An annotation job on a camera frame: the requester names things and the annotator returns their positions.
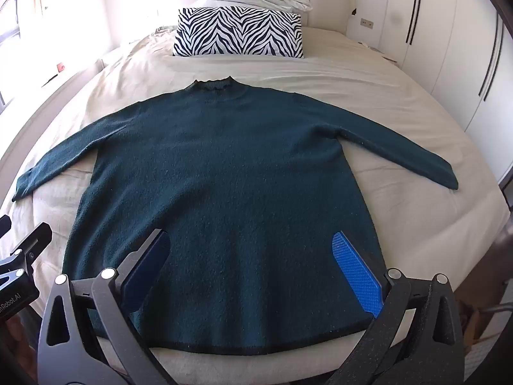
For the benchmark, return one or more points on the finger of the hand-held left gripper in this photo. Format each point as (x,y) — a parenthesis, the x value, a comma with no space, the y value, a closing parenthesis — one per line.
(4,225)
(32,242)

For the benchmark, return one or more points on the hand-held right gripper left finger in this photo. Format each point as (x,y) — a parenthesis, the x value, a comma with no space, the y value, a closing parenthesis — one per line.
(150,256)

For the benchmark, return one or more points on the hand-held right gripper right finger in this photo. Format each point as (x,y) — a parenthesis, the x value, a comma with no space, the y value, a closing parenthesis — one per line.
(354,272)

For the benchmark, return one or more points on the dark green knit sweater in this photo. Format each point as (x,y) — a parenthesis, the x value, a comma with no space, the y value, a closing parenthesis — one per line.
(224,168)

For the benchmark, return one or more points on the dark framed window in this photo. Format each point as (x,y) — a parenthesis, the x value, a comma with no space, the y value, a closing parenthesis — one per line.
(6,56)

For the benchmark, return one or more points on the bed with beige sheet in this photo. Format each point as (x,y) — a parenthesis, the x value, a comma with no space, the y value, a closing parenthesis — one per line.
(360,84)

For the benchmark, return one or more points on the white wardrobe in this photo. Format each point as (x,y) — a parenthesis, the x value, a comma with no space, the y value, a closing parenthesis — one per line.
(445,48)

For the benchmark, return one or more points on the zebra print pillow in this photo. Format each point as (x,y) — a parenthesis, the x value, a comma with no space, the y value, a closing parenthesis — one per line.
(240,32)

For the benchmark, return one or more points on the wall socket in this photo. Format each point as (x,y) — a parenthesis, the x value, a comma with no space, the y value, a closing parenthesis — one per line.
(367,23)

